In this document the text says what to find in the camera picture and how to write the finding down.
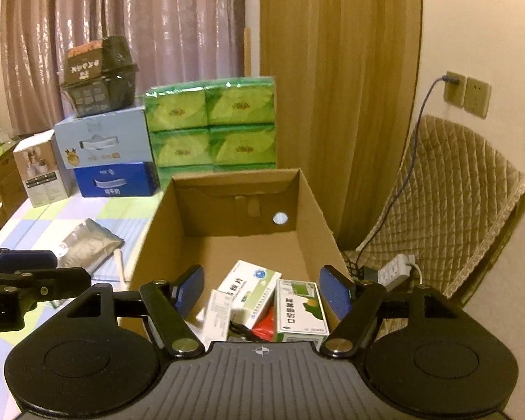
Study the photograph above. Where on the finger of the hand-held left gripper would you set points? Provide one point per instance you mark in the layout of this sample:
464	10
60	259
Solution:
65	278
24	260

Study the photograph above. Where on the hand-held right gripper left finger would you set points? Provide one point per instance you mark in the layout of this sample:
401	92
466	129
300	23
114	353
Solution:
191	291

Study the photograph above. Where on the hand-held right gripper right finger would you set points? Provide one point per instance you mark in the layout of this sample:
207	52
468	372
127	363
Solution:
334	293

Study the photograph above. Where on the green and white medicine box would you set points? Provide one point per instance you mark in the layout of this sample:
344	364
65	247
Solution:
299	310

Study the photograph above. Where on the white medicine box blue logo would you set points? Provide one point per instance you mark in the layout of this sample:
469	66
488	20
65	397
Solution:
249	284

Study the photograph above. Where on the red packet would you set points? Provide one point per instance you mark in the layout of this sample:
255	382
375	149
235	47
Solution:
264	326

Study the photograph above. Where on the large cardboard box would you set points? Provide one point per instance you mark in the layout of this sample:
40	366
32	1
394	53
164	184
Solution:
240	214

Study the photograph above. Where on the checkered cloth desktop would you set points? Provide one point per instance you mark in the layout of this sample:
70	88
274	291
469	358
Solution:
39	227

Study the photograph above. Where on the black power adapter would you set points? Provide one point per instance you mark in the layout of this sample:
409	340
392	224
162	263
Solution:
368	273

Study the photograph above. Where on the silver foil pouch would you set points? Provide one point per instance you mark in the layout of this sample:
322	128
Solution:
87	245

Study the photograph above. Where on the white plastic spoon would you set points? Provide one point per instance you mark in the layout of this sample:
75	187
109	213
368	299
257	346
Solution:
119	267

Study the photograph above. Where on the white power strip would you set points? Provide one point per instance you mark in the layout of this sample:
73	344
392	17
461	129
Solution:
396	269

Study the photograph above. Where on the small brown cardboard box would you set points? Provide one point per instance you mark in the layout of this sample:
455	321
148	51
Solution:
4	183

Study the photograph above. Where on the white product box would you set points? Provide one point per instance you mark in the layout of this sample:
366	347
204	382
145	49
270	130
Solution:
43	175

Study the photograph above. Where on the dark blue milk carton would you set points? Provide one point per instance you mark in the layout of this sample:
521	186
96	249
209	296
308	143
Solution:
118	181

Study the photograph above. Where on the light blue milk carton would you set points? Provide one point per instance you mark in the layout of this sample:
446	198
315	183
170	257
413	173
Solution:
105	135

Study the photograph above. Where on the quilted beige cover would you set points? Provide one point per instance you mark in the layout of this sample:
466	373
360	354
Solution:
459	201

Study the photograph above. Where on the bundle of green tissue packs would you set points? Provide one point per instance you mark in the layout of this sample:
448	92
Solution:
210	127

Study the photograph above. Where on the black snack box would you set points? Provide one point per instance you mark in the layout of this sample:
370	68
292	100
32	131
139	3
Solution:
100	94
94	59

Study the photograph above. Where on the brown curtain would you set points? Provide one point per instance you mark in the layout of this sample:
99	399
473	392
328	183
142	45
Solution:
341	74

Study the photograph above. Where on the pink curtain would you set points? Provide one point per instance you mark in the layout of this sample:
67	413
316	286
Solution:
157	17

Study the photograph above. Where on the beige wall socket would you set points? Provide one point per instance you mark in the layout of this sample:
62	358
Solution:
455	89
477	96

